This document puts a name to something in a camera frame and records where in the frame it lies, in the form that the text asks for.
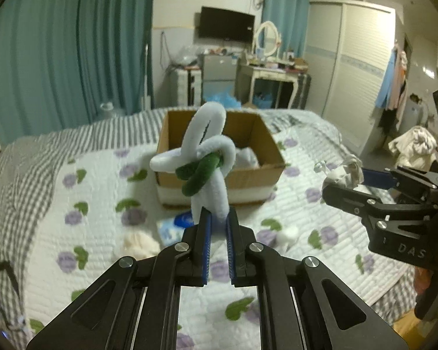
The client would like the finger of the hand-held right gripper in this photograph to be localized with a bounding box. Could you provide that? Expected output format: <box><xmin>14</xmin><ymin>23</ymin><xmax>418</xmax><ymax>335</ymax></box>
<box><xmin>361</xmin><ymin>167</ymin><xmax>438</xmax><ymax>205</ymax></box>
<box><xmin>322</xmin><ymin>185</ymin><xmax>438</xmax><ymax>227</ymax></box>

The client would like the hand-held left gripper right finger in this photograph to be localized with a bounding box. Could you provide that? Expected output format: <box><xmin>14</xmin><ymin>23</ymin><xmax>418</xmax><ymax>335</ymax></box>
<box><xmin>226</xmin><ymin>206</ymin><xmax>409</xmax><ymax>350</ymax></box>

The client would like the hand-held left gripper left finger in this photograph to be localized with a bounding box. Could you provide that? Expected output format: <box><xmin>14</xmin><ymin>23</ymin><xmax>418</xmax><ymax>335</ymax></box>
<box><xmin>27</xmin><ymin>207</ymin><xmax>214</xmax><ymax>350</ymax></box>

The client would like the white cloth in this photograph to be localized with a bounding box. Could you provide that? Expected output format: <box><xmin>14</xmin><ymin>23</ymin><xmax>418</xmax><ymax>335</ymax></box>
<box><xmin>313</xmin><ymin>155</ymin><xmax>364</xmax><ymax>191</ymax></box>

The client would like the cardboard box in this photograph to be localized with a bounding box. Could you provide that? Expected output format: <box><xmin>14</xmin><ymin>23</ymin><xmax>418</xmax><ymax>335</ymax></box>
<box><xmin>155</xmin><ymin>108</ymin><xmax>286</xmax><ymax>209</ymax></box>

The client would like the white and green plush flower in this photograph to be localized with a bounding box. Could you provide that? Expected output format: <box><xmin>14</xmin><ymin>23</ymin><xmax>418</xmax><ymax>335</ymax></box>
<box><xmin>150</xmin><ymin>101</ymin><xmax>237</xmax><ymax>223</ymax></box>

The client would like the blue tissue packet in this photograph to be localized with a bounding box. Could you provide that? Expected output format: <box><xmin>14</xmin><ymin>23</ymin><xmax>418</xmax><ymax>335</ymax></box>
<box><xmin>159</xmin><ymin>214</ymin><xmax>195</xmax><ymax>246</ymax></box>

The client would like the pile of white clothes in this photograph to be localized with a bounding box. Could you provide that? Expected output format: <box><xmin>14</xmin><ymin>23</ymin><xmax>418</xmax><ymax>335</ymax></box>
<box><xmin>388</xmin><ymin>125</ymin><xmax>438</xmax><ymax>171</ymax></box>

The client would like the white fluffy ball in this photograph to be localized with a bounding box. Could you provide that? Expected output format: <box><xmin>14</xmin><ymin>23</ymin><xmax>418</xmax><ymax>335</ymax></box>
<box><xmin>276</xmin><ymin>225</ymin><xmax>300</xmax><ymax>251</ymax></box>

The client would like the cream fluffy ball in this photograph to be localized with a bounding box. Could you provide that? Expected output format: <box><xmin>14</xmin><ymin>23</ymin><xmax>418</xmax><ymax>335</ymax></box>
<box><xmin>123</xmin><ymin>230</ymin><xmax>160</xmax><ymax>260</ymax></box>

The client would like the white plush item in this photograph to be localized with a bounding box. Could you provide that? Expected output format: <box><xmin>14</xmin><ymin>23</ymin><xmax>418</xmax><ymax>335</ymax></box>
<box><xmin>234</xmin><ymin>147</ymin><xmax>260</xmax><ymax>170</ymax></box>

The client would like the hanging blue garment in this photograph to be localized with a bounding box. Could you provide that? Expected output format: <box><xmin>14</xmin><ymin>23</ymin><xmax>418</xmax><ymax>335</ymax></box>
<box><xmin>375</xmin><ymin>48</ymin><xmax>397</xmax><ymax>109</ymax></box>

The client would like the hanging pink garment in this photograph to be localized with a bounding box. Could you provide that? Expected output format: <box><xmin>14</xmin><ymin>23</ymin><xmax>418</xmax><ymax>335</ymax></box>
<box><xmin>390</xmin><ymin>48</ymin><xmax>409</xmax><ymax>111</ymax></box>

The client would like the white sliding wardrobe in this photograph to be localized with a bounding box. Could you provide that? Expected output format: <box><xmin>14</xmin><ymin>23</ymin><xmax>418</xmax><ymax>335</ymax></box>
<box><xmin>307</xmin><ymin>0</ymin><xmax>398</xmax><ymax>155</ymax></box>

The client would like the blue plastic bag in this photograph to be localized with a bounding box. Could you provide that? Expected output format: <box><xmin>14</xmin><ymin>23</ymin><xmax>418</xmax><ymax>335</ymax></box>
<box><xmin>204</xmin><ymin>87</ymin><xmax>242</xmax><ymax>109</ymax></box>

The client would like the white patterned cabinet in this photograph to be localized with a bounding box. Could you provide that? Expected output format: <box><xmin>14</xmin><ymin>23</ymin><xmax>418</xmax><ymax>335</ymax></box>
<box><xmin>167</xmin><ymin>66</ymin><xmax>204</xmax><ymax>109</ymax></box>

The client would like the white dressing table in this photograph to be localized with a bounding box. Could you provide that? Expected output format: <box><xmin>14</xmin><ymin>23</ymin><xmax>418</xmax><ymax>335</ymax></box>
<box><xmin>237</xmin><ymin>62</ymin><xmax>312</xmax><ymax>109</ymax></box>

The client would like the clear water jug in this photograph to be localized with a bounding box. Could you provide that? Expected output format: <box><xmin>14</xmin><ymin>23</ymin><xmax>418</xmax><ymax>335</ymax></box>
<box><xmin>100</xmin><ymin>101</ymin><xmax>128</xmax><ymax>120</ymax></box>

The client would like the grey mini fridge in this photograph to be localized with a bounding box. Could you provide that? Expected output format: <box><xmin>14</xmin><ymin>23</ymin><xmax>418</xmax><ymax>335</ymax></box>
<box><xmin>202</xmin><ymin>53</ymin><xmax>239</xmax><ymax>103</ymax></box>

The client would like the oval vanity mirror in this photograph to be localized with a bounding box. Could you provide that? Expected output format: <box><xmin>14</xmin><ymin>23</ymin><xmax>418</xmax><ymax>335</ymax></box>
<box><xmin>252</xmin><ymin>21</ymin><xmax>282</xmax><ymax>59</ymax></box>

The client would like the clear plastic bag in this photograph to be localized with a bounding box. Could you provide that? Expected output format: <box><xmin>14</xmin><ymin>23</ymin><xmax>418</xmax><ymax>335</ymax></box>
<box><xmin>171</xmin><ymin>45</ymin><xmax>202</xmax><ymax>69</ymax></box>

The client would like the narrow teal curtain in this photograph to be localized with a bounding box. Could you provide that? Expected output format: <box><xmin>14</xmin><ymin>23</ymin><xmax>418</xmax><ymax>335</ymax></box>
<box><xmin>261</xmin><ymin>0</ymin><xmax>313</xmax><ymax>61</ymax></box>

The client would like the wide teal curtain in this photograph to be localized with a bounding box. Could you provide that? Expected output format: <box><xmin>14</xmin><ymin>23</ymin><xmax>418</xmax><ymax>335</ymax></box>
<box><xmin>0</xmin><ymin>0</ymin><xmax>157</xmax><ymax>148</ymax></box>

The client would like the black wall television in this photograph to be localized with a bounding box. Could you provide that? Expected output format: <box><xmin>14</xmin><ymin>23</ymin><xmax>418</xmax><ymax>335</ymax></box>
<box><xmin>198</xmin><ymin>6</ymin><xmax>256</xmax><ymax>45</ymax></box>

